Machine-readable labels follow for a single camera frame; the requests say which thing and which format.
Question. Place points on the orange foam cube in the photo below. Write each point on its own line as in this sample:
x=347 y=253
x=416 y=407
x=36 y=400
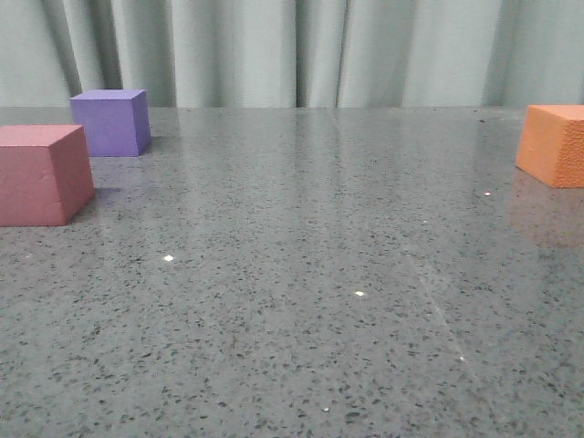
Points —
x=551 y=145

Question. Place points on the pale green curtain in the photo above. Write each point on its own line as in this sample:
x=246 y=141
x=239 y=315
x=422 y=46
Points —
x=317 y=54

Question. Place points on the purple foam cube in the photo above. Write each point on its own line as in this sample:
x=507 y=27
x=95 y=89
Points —
x=115 y=121

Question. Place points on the red foam cube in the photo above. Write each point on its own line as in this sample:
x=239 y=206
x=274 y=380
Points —
x=45 y=174

